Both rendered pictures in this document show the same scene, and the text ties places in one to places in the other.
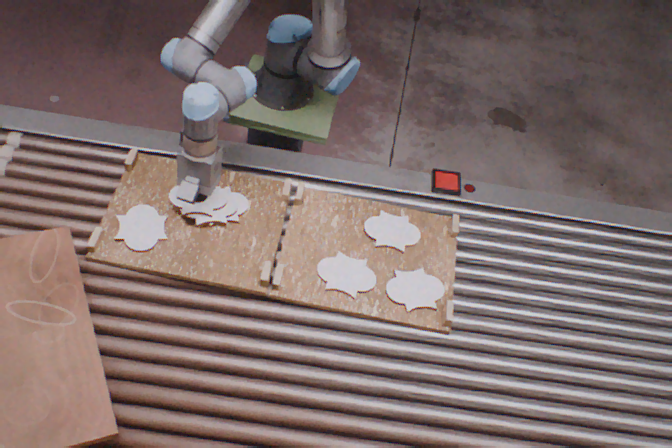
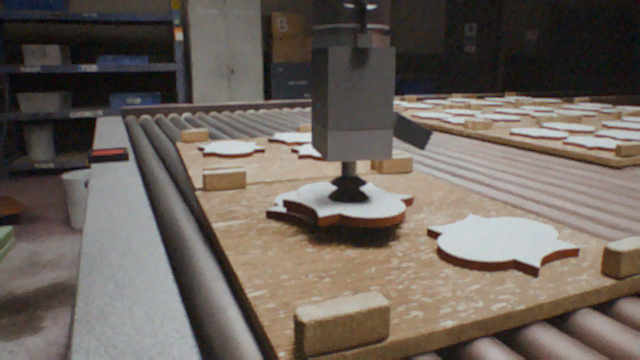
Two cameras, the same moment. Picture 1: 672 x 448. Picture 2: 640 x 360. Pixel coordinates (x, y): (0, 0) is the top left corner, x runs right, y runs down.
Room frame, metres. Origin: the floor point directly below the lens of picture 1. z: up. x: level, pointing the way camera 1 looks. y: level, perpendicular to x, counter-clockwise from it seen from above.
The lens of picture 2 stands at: (1.48, 0.74, 1.10)
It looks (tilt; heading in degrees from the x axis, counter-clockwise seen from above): 14 degrees down; 249
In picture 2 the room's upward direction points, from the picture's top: straight up
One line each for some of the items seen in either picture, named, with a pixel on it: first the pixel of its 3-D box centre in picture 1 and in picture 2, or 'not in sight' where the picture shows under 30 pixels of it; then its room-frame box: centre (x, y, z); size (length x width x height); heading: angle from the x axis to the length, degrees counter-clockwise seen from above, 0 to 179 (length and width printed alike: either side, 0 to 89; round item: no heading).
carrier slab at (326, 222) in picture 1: (369, 256); (277, 157); (1.25, -0.11, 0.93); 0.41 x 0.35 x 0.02; 90
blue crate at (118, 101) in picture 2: not in sight; (136, 100); (1.53, -4.76, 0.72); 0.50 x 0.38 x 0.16; 171
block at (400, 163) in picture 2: (265, 273); (395, 164); (1.12, 0.12, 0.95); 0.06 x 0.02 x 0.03; 1
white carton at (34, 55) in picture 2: not in sight; (47, 56); (2.35, -4.79, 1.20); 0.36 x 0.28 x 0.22; 166
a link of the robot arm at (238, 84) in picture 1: (225, 87); not in sight; (1.39, 0.29, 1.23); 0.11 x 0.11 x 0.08; 63
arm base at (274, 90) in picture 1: (283, 74); not in sight; (1.82, 0.21, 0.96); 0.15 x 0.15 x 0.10
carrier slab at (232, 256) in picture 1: (195, 219); (380, 227); (1.25, 0.31, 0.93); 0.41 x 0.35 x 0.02; 91
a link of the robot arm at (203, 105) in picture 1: (201, 111); not in sight; (1.29, 0.31, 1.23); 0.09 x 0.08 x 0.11; 153
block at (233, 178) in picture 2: (286, 190); (224, 179); (1.38, 0.12, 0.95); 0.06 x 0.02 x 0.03; 1
